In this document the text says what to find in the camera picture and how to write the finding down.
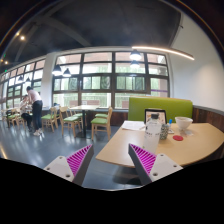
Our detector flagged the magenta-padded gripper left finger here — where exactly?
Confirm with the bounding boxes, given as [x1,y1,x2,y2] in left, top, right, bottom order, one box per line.
[43,143,95,187]

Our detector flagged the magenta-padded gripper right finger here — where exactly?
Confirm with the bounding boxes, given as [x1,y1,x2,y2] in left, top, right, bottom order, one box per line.
[128,143,184,186]

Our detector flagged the clear water bottle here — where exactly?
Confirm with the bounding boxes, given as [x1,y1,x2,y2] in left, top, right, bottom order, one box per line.
[143,113,163,155]

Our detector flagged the flat round red coaster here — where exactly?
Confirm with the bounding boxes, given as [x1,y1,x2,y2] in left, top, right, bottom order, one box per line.
[172,134,185,142]

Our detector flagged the speckled green patterned cup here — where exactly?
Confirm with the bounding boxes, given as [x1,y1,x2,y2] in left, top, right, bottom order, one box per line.
[159,123,170,141]

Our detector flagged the clear plastic wrapper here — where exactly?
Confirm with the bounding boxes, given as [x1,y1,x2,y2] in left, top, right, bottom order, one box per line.
[179,129,195,136]

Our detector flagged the white ceramic bowl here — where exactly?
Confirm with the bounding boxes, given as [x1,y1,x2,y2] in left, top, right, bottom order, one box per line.
[174,116,194,132]

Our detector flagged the white paper sheets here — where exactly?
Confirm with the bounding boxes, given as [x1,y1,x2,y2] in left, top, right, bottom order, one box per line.
[121,120,147,132]

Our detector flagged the group of green-seated wooden chairs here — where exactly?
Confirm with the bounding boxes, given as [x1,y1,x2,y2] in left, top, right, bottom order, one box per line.
[4,105,114,141]

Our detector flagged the green upholstered bench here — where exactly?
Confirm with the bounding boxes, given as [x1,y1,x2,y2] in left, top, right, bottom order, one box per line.
[127,96,194,123]

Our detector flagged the wooden dining table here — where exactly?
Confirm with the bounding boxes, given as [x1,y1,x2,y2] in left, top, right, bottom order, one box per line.
[68,104,101,139]

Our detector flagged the person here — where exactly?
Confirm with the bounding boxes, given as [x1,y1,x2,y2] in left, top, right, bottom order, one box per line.
[25,85,44,137]
[19,94,34,132]

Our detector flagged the group of black pendant lamps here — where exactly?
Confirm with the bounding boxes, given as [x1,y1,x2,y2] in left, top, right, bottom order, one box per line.
[16,49,144,84]

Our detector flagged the long curved linear ceiling light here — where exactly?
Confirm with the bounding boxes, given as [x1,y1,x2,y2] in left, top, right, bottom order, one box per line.
[131,45,196,61]

